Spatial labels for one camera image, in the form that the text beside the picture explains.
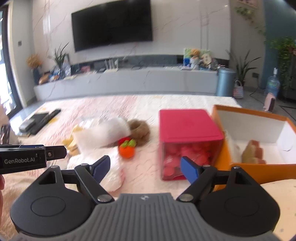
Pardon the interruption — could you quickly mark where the yellow cloth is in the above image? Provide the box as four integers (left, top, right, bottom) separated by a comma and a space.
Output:
62, 125, 83, 156

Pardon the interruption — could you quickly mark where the white crumpled cloth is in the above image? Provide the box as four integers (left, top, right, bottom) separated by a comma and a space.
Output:
67, 147, 125, 193

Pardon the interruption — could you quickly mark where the black remote control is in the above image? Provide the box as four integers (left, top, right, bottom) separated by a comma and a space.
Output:
30, 109, 61, 135

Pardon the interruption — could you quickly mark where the black flat box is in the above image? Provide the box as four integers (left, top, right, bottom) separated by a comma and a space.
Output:
16, 112, 49, 137

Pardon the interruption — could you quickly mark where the red storage box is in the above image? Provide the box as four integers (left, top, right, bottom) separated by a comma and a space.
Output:
159, 109, 224, 181

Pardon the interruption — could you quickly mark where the rolled white towel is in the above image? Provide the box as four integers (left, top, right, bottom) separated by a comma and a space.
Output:
74, 118, 125, 151

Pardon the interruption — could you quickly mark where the orange crochet fruit toy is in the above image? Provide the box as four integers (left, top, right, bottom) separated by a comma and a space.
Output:
118, 137, 137, 159

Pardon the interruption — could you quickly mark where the lace pink tablecloth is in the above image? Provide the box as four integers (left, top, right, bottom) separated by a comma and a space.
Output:
0, 94, 296, 241

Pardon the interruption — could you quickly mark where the brown plush toy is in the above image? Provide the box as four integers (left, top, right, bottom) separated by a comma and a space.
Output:
109, 118, 151, 147

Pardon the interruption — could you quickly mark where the orange cardboard box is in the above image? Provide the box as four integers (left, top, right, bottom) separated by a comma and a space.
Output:
212, 105, 295, 184

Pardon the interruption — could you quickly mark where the white marble tv console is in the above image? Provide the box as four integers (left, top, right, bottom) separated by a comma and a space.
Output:
34, 68, 218, 101

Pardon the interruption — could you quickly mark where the green plant in vase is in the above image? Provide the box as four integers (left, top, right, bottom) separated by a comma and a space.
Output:
47, 43, 69, 79

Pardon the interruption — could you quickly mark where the woven small basket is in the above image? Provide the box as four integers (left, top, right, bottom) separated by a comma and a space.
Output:
233, 80, 244, 99

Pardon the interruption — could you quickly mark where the dried yellow flower vase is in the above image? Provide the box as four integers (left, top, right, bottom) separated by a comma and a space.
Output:
26, 54, 42, 85

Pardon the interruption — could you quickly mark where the blue-grey trash bin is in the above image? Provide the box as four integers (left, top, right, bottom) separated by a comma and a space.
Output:
216, 68, 236, 97

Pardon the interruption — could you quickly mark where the white wifi router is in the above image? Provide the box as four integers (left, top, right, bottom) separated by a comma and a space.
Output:
104, 59, 119, 73

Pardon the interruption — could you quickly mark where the pink small heater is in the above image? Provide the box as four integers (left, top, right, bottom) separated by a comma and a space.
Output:
264, 93, 276, 113

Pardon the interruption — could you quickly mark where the teddy bear on console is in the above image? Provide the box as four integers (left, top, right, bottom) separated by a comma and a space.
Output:
190, 49, 200, 70

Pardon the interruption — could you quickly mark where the green potted plant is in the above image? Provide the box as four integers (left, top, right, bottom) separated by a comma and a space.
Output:
226, 50, 261, 86

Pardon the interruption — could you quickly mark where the blue water jug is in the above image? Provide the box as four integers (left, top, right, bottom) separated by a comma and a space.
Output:
265, 68, 280, 98

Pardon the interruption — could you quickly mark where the hanging vine plant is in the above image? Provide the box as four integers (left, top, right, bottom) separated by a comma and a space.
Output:
234, 6, 266, 37

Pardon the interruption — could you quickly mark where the black wall television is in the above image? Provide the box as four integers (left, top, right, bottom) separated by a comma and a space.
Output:
71, 1, 153, 52

